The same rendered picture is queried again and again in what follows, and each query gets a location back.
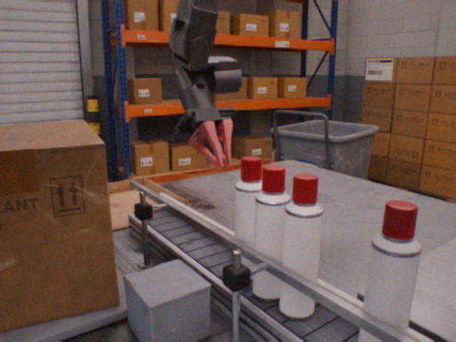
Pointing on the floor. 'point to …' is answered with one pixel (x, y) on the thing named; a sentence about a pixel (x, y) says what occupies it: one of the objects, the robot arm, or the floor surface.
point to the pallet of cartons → (412, 123)
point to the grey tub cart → (325, 143)
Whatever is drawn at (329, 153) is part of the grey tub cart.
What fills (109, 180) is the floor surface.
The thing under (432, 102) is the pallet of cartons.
